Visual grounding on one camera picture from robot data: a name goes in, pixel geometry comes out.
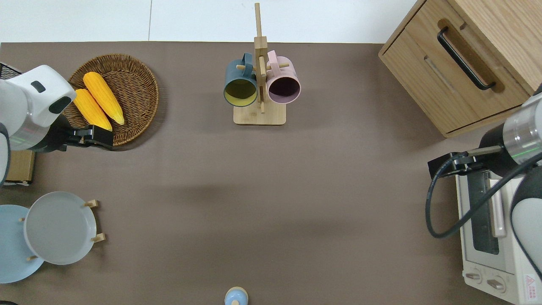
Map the brown wicker basket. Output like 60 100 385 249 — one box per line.
64 54 160 147

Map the teal mug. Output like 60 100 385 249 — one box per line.
223 52 259 108

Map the gray plate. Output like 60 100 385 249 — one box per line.
23 191 97 266

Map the small cardboard box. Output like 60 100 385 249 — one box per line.
0 63 36 187

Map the black cabinet drawer handle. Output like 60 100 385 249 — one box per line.
437 26 497 91

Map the yellow corn cob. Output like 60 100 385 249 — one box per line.
83 72 125 126
73 88 113 132

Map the wooden plate rack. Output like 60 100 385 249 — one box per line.
18 199 106 261

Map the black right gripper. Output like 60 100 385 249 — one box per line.
427 125 519 180

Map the wooden mug tree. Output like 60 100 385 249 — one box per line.
233 2 290 126

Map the pink mug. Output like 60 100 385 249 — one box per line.
266 50 301 105

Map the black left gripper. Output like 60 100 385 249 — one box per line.
40 114 114 152

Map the light wooden drawer cabinet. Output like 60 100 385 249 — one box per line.
378 0 542 139

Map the light blue plate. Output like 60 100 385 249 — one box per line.
0 205 45 284

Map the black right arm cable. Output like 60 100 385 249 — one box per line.
426 152 542 238

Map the white toaster oven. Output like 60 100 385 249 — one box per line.
455 169 542 305

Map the white toaster oven handle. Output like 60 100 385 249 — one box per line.
489 178 507 238

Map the brown table mat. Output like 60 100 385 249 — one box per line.
0 41 521 305

